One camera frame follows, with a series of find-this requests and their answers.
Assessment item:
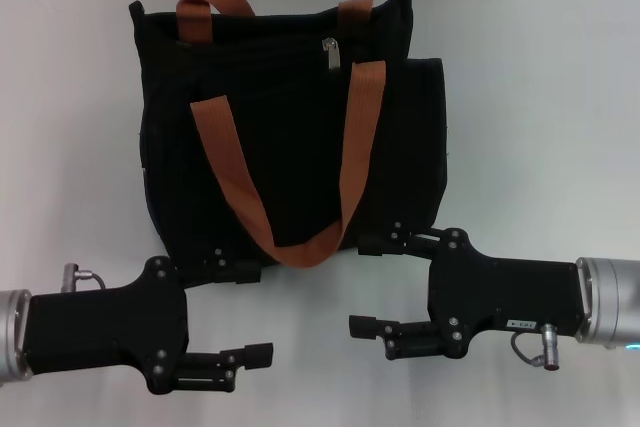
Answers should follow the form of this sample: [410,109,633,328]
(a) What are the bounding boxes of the black food bag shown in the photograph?
[127,0,449,281]

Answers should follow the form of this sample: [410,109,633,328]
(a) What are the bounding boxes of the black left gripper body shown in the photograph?
[22,255,190,395]

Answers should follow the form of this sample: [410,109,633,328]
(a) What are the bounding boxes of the silver metal zipper pull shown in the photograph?
[322,35,344,72]

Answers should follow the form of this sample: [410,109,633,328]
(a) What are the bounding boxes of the right gripper cable with connectors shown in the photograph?
[509,324,564,373]

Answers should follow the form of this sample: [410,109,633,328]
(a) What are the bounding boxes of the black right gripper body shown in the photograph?
[427,227,589,361]

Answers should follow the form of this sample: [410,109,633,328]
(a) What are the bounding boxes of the left gripper cable with connector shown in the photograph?
[60,261,109,293]

